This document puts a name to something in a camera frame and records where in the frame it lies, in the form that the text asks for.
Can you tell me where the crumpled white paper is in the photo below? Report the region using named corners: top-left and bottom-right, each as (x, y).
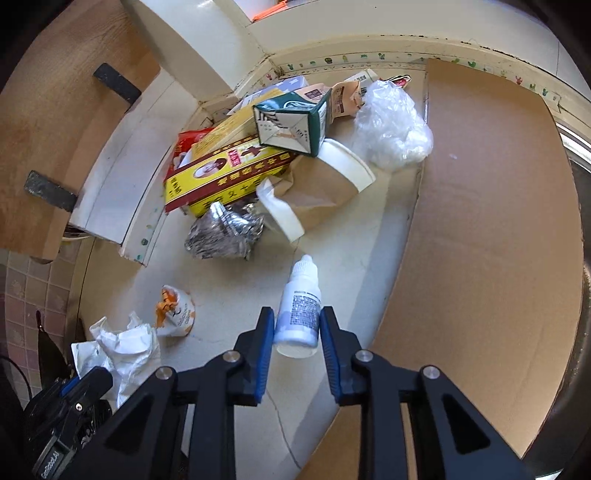
top-left (70, 311), bottom-right (161, 409)

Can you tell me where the clear plastic bag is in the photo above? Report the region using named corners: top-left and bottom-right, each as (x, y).
top-left (353, 79), bottom-right (435, 171)

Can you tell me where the orange and white wrapper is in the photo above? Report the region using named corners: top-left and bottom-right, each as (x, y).
top-left (154, 285), bottom-right (197, 339)

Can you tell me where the red snack packet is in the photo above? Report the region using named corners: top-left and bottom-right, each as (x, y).
top-left (171, 129), bottom-right (216, 185)

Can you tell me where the white dropper bottle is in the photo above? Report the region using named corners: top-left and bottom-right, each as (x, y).
top-left (273, 255), bottom-right (322, 358)

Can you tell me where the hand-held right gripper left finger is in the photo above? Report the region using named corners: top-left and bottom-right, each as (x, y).
top-left (81, 307), bottom-right (278, 480)

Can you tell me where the white and blue flat box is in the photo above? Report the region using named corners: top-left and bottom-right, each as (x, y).
top-left (235, 76), bottom-right (310, 116)

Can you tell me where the black foam pad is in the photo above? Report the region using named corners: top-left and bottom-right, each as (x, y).
top-left (92, 63), bottom-right (142, 106)
top-left (24, 171), bottom-right (78, 213)

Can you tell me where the orange object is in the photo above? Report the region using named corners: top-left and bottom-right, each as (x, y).
top-left (252, 0), bottom-right (290, 22)

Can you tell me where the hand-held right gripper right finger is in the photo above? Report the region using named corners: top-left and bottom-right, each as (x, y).
top-left (320, 305), bottom-right (532, 480)

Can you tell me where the small white carton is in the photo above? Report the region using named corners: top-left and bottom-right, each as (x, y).
top-left (346, 68), bottom-right (382, 93)

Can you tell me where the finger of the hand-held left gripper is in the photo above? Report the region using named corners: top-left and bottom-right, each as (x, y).
top-left (78, 367), bottom-right (114, 403)
top-left (61, 376), bottom-right (88, 398)

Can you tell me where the light wooden board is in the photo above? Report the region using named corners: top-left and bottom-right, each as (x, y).
top-left (0, 0), bottom-right (162, 265)

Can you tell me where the black cable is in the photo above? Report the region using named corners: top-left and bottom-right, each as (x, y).
top-left (0, 355), bottom-right (34, 408)

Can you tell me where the silver foil wrapper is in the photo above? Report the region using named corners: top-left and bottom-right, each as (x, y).
top-left (185, 200), bottom-right (267, 262)

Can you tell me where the yellow and red printed box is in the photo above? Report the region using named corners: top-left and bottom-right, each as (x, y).
top-left (164, 144), bottom-right (299, 219)

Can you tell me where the cactus print tape strip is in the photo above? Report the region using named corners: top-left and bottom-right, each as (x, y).
top-left (272, 50), bottom-right (565, 112)

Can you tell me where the crumpled brown paper wrapper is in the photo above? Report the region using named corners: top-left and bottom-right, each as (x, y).
top-left (330, 76), bottom-right (370, 119)

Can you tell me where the plain yellow cardboard box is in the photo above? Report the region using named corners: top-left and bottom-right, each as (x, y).
top-left (191, 111), bottom-right (259, 158)

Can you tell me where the brown cardboard sheet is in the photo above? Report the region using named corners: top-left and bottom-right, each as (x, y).
top-left (295, 58), bottom-right (585, 480)

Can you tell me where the green and white carton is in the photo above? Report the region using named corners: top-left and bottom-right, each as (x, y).
top-left (253, 88), bottom-right (334, 158)

